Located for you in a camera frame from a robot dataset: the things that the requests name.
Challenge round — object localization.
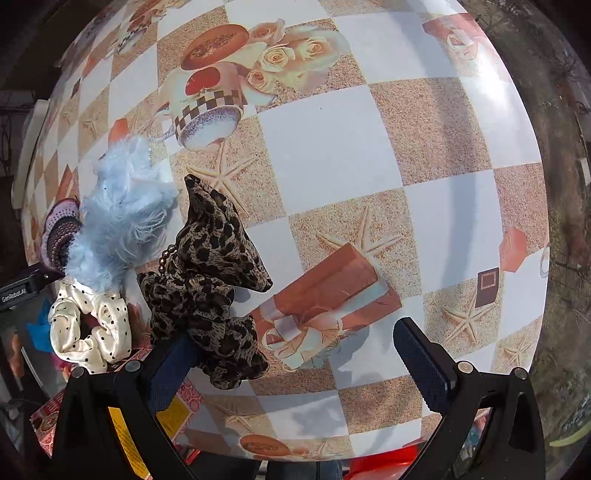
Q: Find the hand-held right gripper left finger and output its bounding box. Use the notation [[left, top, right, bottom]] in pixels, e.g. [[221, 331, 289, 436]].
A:
[[52, 331, 200, 480]]

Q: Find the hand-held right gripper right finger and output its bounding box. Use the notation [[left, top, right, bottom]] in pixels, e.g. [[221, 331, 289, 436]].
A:
[[392, 316, 547, 480]]

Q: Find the leopard print scrunchie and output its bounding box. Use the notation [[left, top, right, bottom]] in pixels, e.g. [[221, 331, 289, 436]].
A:
[[137, 174, 274, 389]]

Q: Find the blue cloth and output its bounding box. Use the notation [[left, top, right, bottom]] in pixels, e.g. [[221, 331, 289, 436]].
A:
[[26, 299, 55, 352]]

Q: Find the purple knitted scrunchie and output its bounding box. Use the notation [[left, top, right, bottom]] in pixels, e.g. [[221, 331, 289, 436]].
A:
[[40, 198, 85, 271]]

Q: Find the white polka dot satin scrunchie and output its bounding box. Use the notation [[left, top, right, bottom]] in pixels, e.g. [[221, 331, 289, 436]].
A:
[[48, 277, 134, 375]]

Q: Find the red plastic object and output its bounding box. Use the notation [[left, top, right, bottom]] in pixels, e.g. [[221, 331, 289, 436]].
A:
[[345, 438, 445, 480]]

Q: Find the light blue fluffy scrunchie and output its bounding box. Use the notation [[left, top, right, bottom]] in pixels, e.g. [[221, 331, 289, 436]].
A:
[[64, 136, 181, 294]]

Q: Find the red patterned box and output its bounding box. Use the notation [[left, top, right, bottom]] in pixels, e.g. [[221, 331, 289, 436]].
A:
[[30, 345, 204, 463]]

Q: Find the printed checkered tablecloth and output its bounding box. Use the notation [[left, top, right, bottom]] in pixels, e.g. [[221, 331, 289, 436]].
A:
[[11, 0, 551, 462]]

